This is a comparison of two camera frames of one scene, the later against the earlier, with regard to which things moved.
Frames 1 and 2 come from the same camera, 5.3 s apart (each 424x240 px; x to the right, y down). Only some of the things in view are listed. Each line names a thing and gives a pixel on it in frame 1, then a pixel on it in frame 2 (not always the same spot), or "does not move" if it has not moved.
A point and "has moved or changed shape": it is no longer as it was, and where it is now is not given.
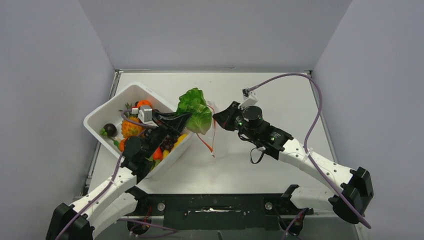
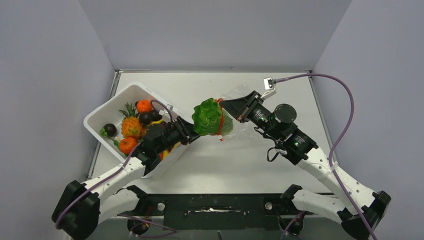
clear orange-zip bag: [214, 141] has moved or changed shape
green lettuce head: [193, 102] has moved or changed shape
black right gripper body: [234, 120] to [258, 114]
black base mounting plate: [219, 211] does not move
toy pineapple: [130, 129] does not move
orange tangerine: [144, 102] does not move
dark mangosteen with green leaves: [109, 130] does not move
